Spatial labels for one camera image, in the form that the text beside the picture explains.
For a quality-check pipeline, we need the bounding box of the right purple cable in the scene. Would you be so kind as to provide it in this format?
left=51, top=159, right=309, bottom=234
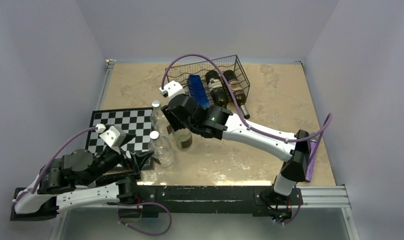
left=160, top=53, right=333, bottom=181

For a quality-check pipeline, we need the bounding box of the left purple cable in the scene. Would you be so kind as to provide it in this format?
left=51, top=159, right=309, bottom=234
left=11, top=125, right=100, bottom=213

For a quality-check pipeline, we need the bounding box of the green wine bottle silver neck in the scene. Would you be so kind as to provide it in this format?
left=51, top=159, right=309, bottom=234
left=223, top=70, right=250, bottom=119

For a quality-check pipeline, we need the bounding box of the blue square glass bottle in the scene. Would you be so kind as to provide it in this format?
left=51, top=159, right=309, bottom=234
left=187, top=74, right=210, bottom=108

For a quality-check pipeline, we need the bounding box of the clear bottle silver cap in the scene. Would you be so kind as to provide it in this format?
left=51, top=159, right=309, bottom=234
left=150, top=100, right=172, bottom=138

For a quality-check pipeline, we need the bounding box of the clear wine bottle dark label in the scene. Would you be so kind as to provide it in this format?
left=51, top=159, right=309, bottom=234
left=173, top=128, right=193, bottom=150

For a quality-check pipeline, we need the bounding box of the black wire wine rack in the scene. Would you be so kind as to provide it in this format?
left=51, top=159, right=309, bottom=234
left=166, top=55, right=250, bottom=119

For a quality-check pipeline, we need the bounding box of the clear round bottle white cap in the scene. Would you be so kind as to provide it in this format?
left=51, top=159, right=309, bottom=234
left=148, top=130, right=175, bottom=168

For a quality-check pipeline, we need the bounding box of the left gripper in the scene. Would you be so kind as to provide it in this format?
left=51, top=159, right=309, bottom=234
left=83, top=132, right=154, bottom=186

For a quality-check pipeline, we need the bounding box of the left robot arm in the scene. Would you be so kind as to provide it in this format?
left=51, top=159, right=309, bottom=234
left=10, top=131, right=147, bottom=222

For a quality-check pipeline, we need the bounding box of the purple cable loop under table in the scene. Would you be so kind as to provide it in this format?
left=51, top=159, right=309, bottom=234
left=117, top=202, right=173, bottom=237

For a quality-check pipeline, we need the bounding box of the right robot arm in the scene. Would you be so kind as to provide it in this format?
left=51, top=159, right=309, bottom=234
left=160, top=94, right=311, bottom=204

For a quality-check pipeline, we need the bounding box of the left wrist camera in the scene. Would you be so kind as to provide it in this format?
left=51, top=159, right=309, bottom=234
left=95, top=123, right=126, bottom=149

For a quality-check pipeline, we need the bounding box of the dark wine bottle white label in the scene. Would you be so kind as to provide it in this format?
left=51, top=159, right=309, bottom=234
left=205, top=70, right=229, bottom=108

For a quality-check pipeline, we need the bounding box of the black table front rail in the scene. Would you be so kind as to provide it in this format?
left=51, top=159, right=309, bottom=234
left=61, top=184, right=351, bottom=219

